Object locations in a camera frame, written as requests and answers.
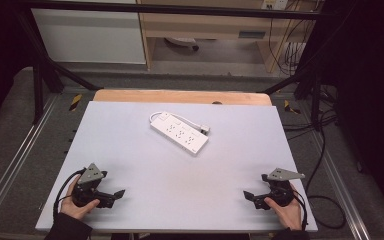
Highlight white power strip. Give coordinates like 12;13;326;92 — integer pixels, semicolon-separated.
149;113;210;157

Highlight hanging black cables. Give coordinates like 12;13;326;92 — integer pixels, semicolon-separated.
267;0;318;77

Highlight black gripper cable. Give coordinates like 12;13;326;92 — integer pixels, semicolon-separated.
291;188;310;232
52;167;88;220

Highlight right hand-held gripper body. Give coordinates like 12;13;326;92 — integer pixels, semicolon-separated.
260;167;306;208

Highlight dark curtain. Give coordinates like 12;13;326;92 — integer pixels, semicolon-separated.
321;0;384;229
0;0;36;133

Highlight white cabinet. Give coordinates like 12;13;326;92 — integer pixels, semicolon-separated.
30;0;147;65

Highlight white wall socket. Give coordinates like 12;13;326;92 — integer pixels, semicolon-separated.
260;0;290;11

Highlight office chair base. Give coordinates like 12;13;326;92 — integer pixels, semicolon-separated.
164;36;201;52

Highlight person's left hand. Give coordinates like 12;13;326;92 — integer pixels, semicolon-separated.
59;182;101;221

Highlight metal floor rail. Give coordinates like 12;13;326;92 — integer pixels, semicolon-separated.
309;129;372;240
0;94;62;219

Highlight wooden table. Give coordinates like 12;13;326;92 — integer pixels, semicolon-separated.
92;88;274;107

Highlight white power strip cord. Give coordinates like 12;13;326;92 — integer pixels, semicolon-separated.
148;110;203;132

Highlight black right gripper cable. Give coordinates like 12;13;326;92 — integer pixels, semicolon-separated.
291;188;310;232

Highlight black metal frame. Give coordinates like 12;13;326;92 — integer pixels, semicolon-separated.
14;0;328;126

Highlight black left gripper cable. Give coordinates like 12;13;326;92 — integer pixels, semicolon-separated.
52;167;88;220

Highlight black floor cable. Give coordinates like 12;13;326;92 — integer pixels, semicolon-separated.
280;79;348;231

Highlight light wooden desk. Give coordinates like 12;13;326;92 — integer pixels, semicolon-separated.
135;0;318;73

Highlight person's right hand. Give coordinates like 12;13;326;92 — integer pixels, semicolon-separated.
263;184;303;231

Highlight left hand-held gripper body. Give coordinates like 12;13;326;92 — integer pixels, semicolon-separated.
71;162;115;209

